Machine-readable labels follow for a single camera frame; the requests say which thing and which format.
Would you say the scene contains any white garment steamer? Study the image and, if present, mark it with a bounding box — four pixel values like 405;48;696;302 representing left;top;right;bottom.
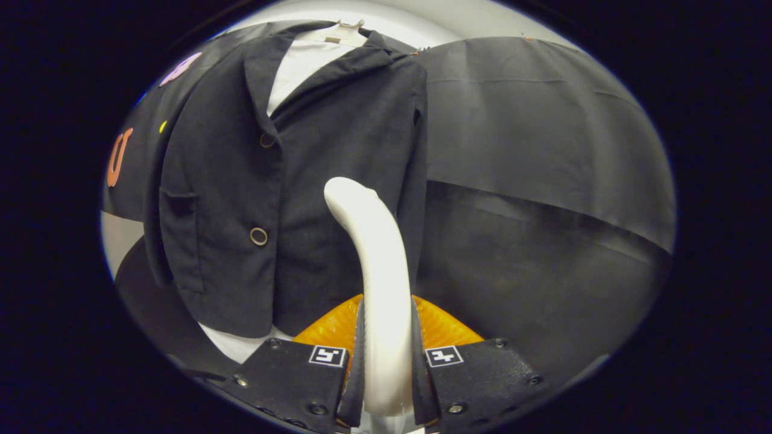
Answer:
324;177;417;417

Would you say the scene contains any black backdrop cloth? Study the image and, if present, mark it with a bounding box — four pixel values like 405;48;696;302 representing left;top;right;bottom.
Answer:
101;20;676;386

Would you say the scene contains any grey cabinet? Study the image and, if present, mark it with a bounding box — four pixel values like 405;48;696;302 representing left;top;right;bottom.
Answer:
100;211;145;281

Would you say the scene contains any white mannequin torso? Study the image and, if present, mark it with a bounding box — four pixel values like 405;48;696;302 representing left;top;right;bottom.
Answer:
199;39;369;365

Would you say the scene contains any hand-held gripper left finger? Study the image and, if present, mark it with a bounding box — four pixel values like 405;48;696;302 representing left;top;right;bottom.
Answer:
220;295;367;433

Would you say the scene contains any black blazer jacket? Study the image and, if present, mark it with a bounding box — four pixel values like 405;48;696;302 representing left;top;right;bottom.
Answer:
144;21;429;339

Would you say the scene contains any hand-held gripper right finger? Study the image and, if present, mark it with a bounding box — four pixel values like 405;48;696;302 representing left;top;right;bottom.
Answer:
412;295;552;433

